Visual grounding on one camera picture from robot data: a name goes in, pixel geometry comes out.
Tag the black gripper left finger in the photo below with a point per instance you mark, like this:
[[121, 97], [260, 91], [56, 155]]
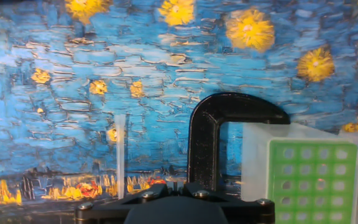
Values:
[[104, 211]]

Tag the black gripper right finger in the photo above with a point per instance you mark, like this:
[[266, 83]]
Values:
[[247, 211]]

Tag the clear large pipette tip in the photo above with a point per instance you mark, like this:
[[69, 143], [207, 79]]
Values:
[[120, 155]]

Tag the translucent box with green rack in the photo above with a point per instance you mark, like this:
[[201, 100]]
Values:
[[312, 177]]

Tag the black C-clamp with steel screw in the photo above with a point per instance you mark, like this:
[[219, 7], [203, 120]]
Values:
[[202, 149]]

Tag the blue and orange painted cloth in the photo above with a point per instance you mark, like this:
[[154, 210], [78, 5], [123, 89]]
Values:
[[135, 62]]

